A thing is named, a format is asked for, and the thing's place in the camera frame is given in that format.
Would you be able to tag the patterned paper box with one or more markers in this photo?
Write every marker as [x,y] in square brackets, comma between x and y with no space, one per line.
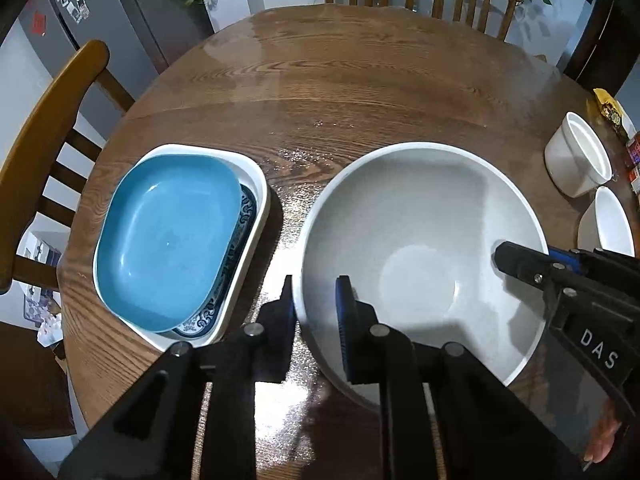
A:
[42,315]

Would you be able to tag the white box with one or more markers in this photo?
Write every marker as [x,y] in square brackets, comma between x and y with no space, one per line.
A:
[37,250]

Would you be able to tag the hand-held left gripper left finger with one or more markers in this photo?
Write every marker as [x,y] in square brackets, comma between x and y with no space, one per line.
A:
[280,340]

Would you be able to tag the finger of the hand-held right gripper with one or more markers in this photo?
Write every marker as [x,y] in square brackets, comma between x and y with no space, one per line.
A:
[522,262]
[565,259]

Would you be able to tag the yellow snack packet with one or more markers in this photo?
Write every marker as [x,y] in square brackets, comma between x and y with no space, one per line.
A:
[609,107]

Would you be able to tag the large white bowl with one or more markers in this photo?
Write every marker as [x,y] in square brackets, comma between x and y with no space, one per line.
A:
[425,220]

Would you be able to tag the white ramekin cup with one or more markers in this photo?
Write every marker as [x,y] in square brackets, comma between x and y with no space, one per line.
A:
[575,155]

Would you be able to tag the blue dish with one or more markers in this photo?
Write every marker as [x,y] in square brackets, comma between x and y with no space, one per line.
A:
[165,240]

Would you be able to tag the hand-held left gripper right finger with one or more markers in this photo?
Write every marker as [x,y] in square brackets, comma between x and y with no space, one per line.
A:
[347,330]

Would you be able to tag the dark wooden door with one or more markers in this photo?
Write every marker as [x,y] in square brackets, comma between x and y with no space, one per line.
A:
[600,45]

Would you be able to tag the red paper fridge sticker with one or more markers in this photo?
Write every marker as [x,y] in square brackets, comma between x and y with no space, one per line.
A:
[38,24]

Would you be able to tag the small white bowl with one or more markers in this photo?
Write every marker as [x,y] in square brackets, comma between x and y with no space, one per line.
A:
[607,225]

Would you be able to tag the grey refrigerator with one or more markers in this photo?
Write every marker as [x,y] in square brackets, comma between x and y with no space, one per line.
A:
[130,15]

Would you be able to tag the person's right hand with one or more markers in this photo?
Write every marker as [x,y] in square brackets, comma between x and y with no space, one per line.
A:
[602,435]

